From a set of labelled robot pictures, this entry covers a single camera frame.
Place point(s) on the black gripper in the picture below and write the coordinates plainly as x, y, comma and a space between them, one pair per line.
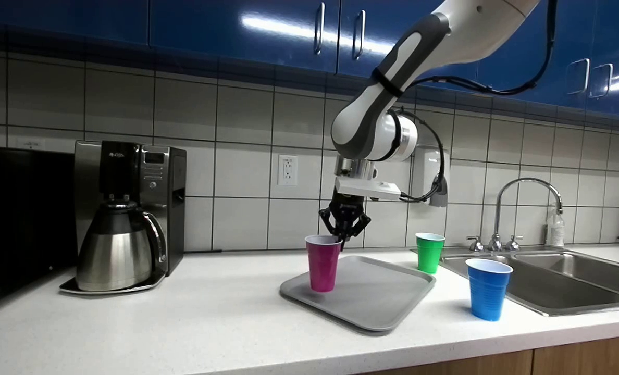
345, 215

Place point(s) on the magenta plastic cup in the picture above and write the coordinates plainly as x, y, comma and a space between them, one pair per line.
323, 253

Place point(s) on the green plastic cup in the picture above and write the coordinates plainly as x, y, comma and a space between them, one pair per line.
429, 250

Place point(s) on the blue plastic cup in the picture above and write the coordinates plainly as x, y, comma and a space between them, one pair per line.
488, 283

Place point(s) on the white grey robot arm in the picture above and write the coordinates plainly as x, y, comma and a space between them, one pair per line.
368, 130

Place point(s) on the grey plastic tray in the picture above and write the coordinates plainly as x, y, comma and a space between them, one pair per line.
370, 294

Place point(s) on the stainless steel double sink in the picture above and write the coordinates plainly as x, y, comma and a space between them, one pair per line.
559, 283

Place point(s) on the clear soap bottle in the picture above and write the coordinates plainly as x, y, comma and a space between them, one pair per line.
555, 234

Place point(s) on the steel coffee carafe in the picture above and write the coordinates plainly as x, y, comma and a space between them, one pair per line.
121, 253

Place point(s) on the wooden lower cabinet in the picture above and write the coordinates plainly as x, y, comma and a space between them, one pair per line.
600, 358

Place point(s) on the blue upper cabinets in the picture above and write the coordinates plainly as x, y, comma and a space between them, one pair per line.
307, 44

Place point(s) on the black microwave oven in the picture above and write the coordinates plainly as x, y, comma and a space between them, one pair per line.
37, 217

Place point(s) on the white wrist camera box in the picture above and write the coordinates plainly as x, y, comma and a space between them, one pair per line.
368, 189

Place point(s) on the white wall outlet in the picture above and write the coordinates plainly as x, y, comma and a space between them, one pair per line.
289, 170

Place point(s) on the white wall soap dispenser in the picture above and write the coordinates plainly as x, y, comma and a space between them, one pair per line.
431, 179

